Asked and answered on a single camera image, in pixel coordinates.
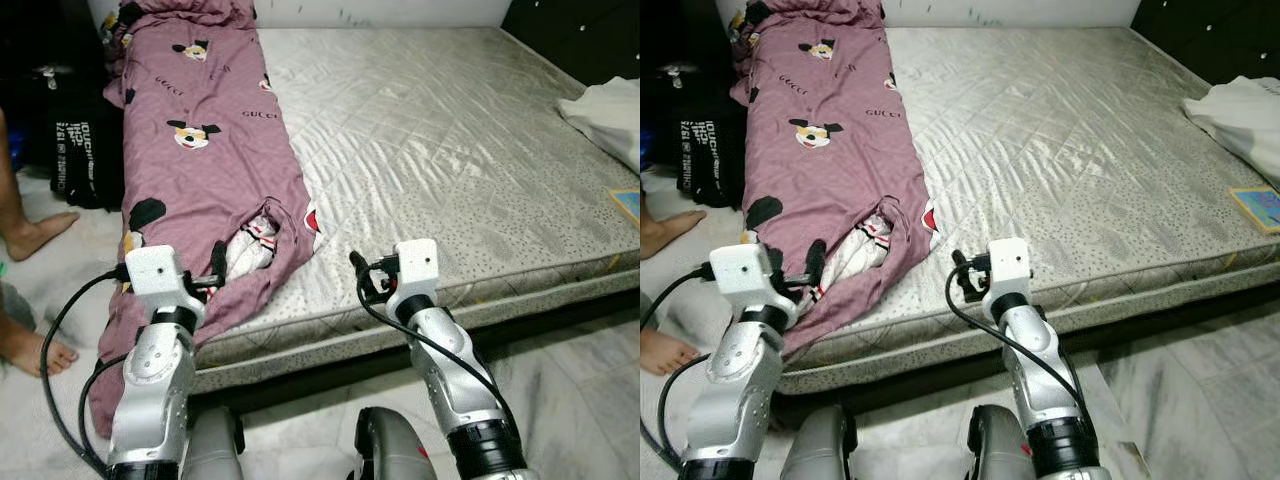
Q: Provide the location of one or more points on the mauve cartoon print blanket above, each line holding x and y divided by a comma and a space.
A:
820, 180
200, 180

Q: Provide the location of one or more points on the blue picture book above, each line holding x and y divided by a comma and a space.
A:
628, 205
1258, 208

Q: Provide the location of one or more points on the white pillow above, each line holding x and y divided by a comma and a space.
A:
610, 120
1240, 120

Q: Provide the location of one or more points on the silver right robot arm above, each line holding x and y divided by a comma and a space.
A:
450, 380
1040, 380

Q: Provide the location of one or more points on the white red striped cloth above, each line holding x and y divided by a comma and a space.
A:
865, 250
255, 250

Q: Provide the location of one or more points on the person in grey shorts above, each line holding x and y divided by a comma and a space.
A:
665, 232
30, 235

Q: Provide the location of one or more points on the grey patterned mattress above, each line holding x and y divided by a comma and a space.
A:
430, 140
1050, 140

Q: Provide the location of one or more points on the black garment white lettering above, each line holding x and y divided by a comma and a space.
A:
710, 160
85, 150

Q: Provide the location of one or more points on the grey left robot leg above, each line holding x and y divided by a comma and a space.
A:
820, 450
215, 450

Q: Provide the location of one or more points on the grey robot leg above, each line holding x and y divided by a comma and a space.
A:
1000, 450
390, 450
820, 450
215, 450

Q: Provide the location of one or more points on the grey right robot leg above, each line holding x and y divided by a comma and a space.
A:
390, 450
1000, 450

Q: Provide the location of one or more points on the dark bed base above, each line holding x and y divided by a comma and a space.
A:
580, 315
1150, 320

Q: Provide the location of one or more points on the dark tufted headboard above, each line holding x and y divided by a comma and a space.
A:
580, 35
1210, 35

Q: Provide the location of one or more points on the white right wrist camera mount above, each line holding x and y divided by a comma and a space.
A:
415, 265
1010, 265

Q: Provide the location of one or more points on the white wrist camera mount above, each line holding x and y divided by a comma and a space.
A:
745, 272
415, 265
155, 272
1010, 265

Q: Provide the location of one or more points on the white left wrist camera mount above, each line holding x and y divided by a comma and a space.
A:
155, 272
745, 272

